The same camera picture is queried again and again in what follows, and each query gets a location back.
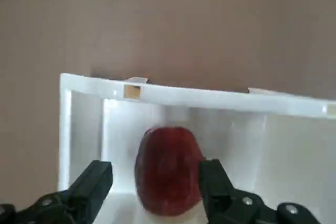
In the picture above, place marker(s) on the white plastic box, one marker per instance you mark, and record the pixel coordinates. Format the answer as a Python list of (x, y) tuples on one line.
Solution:
[(236, 100)]

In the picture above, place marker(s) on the red apple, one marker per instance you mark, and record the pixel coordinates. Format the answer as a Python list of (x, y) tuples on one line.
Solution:
[(168, 171)]

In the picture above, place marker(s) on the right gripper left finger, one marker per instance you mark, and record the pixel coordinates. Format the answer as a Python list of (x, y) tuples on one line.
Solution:
[(84, 192)]

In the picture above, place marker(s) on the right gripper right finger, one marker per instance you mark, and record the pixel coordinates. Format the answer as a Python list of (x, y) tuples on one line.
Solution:
[(225, 203)]

